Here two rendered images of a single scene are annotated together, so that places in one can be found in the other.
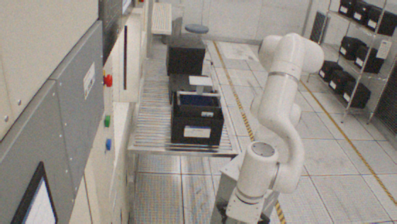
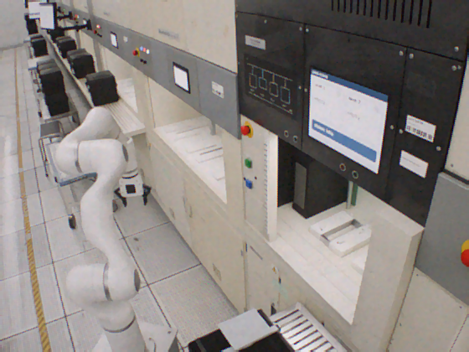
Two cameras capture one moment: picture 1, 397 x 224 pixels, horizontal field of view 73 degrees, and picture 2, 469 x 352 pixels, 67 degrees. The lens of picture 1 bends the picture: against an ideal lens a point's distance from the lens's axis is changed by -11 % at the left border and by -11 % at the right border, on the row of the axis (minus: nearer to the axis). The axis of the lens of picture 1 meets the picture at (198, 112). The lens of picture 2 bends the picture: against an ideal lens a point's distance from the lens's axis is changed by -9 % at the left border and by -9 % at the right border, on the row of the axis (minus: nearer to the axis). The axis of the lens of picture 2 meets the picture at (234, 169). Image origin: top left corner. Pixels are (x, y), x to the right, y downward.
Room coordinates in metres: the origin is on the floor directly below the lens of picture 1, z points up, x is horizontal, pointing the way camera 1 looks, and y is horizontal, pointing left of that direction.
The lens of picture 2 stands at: (2.10, -0.21, 1.98)
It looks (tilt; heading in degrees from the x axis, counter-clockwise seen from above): 30 degrees down; 161
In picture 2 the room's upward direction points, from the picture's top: 3 degrees counter-clockwise
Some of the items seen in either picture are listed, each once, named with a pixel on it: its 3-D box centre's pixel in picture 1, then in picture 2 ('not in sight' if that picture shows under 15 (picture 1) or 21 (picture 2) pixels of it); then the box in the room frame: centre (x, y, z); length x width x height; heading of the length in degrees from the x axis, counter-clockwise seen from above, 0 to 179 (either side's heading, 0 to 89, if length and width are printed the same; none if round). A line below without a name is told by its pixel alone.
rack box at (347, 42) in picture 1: (351, 48); not in sight; (3.81, -1.94, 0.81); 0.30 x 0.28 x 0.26; 4
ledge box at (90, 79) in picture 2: not in sight; (101, 87); (-1.62, -0.22, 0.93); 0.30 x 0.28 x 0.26; 6
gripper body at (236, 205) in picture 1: (245, 204); (131, 183); (0.60, -0.17, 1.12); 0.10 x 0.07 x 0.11; 74
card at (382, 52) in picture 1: (384, 47); not in sight; (3.20, -2.03, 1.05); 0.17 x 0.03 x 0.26; 99
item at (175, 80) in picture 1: (190, 86); not in sight; (1.89, 0.08, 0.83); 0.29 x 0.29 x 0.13; 12
